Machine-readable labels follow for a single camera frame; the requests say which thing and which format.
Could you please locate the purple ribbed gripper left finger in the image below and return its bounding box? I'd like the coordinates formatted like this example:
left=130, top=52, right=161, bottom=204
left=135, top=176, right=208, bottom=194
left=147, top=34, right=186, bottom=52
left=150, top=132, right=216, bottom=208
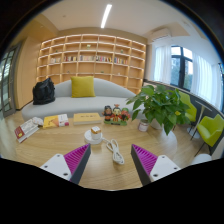
left=41, top=144, right=91, bottom=184

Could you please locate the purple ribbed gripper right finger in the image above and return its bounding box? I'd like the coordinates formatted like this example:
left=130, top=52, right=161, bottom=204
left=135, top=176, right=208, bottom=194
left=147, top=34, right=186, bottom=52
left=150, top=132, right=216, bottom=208
left=131, top=144, right=180, bottom=186

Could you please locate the white charger plug cube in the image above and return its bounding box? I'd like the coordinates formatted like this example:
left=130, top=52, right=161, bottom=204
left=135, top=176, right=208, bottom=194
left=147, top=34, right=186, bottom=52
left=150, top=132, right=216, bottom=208
left=91, top=126, right=101, bottom=140

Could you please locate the white round charging base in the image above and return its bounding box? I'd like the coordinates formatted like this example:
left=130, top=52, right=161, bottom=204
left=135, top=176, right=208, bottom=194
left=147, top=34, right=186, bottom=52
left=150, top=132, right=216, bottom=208
left=84, top=130, right=103, bottom=145

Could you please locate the small white tin can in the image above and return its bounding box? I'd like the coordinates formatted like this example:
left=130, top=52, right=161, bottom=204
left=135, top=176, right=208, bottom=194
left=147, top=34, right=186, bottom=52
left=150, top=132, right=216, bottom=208
left=138, top=119, right=149, bottom=132

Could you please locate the yellow book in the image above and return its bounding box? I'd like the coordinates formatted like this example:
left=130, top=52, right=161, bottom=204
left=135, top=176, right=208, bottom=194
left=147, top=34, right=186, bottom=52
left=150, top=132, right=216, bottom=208
left=43, top=115, right=59, bottom=128

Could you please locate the white red small book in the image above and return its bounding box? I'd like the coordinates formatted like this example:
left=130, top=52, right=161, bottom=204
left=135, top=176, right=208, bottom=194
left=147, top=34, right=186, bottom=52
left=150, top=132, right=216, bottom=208
left=58, top=114, right=69, bottom=127

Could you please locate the yellow flat box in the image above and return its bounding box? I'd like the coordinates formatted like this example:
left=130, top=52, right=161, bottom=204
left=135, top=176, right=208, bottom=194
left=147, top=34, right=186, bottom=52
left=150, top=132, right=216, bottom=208
left=73, top=113, right=101, bottom=125

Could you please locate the red and white book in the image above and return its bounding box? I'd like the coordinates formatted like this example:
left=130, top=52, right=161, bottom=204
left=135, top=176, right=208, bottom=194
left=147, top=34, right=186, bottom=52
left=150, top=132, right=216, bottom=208
left=14, top=119, right=38, bottom=143

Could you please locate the colourful figurine set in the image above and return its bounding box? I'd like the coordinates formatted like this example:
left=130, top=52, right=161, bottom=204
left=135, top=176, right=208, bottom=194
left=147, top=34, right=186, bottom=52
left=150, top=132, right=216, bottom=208
left=102, top=104, right=130, bottom=126

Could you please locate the green potted plant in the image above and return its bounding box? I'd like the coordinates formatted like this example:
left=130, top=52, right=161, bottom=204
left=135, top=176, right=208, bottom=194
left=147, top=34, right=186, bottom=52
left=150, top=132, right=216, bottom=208
left=127, top=85, right=190, bottom=134

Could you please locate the lime green chair far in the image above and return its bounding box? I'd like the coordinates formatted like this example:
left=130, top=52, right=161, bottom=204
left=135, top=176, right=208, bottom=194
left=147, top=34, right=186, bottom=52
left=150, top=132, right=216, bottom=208
left=179, top=92, right=197, bottom=122

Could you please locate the lime green chair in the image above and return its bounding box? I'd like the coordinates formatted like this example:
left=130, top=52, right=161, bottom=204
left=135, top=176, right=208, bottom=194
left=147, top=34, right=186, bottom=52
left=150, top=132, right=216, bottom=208
left=195, top=114, right=224, bottom=152
left=179, top=92, right=197, bottom=122

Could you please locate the lime green chair near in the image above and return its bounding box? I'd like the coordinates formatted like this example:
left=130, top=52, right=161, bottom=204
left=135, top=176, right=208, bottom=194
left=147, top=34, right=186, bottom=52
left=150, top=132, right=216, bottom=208
left=195, top=114, right=224, bottom=152

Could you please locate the black backpack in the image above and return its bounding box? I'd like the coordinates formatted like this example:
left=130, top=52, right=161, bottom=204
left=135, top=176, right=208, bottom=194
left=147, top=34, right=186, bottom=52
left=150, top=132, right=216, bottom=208
left=33, top=78, right=55, bottom=105

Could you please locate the yellow cushion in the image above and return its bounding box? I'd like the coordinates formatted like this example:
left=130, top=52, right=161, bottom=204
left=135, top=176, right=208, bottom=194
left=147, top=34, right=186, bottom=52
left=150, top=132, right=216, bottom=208
left=71, top=76, right=95, bottom=98

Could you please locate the grey curved sofa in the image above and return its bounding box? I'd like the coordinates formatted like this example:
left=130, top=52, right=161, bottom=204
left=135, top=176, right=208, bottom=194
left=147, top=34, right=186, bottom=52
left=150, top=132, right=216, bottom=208
left=22, top=78, right=135, bottom=120

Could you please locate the white sheer curtain right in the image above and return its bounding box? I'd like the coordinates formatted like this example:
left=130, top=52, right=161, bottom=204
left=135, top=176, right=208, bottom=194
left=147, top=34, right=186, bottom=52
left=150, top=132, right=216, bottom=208
left=190, top=54, right=222, bottom=109

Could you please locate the white sheer curtain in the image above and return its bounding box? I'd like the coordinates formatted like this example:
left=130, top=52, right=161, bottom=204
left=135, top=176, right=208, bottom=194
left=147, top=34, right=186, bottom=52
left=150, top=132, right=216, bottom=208
left=154, top=45, right=171, bottom=84
left=190, top=54, right=222, bottom=109

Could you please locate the white sheer curtain left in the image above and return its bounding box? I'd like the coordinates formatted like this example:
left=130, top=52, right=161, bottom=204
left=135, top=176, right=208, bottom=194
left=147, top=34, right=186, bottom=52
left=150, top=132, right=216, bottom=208
left=154, top=45, right=171, bottom=84

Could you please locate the black framed window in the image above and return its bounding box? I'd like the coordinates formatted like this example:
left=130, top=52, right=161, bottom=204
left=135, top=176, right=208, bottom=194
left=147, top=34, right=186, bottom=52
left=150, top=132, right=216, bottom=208
left=171, top=45, right=193, bottom=91

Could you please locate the glass door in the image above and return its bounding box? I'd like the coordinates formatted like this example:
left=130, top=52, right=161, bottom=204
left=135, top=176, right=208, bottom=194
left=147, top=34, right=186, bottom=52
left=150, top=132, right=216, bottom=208
left=0, top=43, right=21, bottom=117

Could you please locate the white air conditioner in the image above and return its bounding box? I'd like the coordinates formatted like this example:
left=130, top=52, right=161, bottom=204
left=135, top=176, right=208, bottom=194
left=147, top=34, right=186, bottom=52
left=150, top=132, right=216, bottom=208
left=151, top=28, right=171, bottom=42

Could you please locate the ceiling strip light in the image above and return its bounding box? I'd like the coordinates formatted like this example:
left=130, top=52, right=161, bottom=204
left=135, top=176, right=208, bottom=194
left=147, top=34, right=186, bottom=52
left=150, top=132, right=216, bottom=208
left=100, top=4, right=112, bottom=29

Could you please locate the white coiled charger cable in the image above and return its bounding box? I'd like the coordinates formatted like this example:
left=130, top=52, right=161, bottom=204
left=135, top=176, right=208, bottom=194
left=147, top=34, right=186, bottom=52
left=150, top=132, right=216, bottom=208
left=100, top=136, right=126, bottom=166

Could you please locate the wooden wall bookshelf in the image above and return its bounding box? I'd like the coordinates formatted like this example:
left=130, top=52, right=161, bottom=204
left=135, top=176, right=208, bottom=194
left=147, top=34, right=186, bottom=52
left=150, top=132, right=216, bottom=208
left=36, top=34, right=146, bottom=94

